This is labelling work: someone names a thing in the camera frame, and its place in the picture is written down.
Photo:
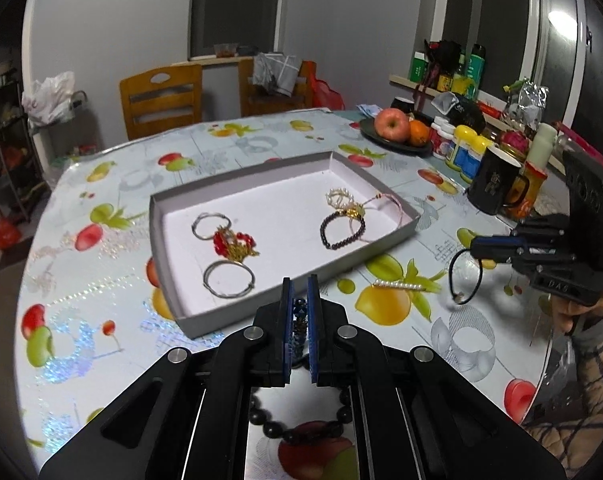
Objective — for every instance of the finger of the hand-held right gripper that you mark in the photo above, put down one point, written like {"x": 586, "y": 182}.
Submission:
{"x": 499, "y": 256}
{"x": 496, "y": 243}

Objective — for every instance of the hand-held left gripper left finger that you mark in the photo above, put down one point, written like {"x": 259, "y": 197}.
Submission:
{"x": 286, "y": 320}

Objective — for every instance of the person's right forearm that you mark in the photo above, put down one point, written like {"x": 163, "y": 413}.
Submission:
{"x": 596, "y": 375}

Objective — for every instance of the fruit printed tablecloth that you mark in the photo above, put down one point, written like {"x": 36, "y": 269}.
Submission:
{"x": 106, "y": 300}

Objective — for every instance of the red bag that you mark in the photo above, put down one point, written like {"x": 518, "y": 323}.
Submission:
{"x": 326, "y": 92}

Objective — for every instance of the silver bangle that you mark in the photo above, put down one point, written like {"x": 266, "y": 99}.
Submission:
{"x": 205, "y": 280}
{"x": 193, "y": 226}

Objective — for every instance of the person's right hand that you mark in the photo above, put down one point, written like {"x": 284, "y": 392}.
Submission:
{"x": 564, "y": 312}

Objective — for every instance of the green box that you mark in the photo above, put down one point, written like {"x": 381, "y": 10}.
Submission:
{"x": 419, "y": 67}

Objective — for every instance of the black mug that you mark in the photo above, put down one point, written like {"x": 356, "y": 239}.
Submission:
{"x": 494, "y": 182}

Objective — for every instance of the orange jar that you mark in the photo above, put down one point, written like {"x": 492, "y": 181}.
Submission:
{"x": 534, "y": 190}

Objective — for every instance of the metal shelf rack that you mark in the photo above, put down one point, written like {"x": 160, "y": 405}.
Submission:
{"x": 11, "y": 160}

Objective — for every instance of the wooden chair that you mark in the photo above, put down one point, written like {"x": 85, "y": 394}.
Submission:
{"x": 161, "y": 105}
{"x": 266, "y": 102}

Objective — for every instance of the windowsill bowl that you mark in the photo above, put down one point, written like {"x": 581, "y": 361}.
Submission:
{"x": 226, "y": 50}

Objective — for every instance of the red floor item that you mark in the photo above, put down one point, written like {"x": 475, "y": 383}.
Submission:
{"x": 5, "y": 234}

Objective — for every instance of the green bottle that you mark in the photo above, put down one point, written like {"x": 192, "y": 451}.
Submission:
{"x": 477, "y": 70}

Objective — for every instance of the dark plate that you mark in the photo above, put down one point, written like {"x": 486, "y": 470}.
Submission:
{"x": 386, "y": 145}

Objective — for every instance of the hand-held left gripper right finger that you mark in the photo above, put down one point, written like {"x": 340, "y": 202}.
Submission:
{"x": 314, "y": 320}

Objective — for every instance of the red apple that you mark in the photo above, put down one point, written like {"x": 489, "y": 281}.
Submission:
{"x": 391, "y": 125}

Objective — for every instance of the grey cardboard box tray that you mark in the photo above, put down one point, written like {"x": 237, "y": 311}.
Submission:
{"x": 281, "y": 210}

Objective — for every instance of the cream white bottle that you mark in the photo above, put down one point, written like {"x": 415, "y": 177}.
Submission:
{"x": 542, "y": 145}

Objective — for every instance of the pearl hair clip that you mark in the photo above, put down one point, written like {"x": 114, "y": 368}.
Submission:
{"x": 399, "y": 285}

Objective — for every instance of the silver foil bag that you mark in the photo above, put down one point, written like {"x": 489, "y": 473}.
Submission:
{"x": 529, "y": 105}

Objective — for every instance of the orange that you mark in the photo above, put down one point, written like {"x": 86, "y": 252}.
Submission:
{"x": 420, "y": 134}

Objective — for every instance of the white plastic bag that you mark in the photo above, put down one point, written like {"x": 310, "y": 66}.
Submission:
{"x": 48, "y": 97}

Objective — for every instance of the window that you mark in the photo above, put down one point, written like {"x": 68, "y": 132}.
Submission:
{"x": 234, "y": 15}

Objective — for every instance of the grey checked cloth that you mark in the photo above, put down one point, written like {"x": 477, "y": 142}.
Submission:
{"x": 279, "y": 72}

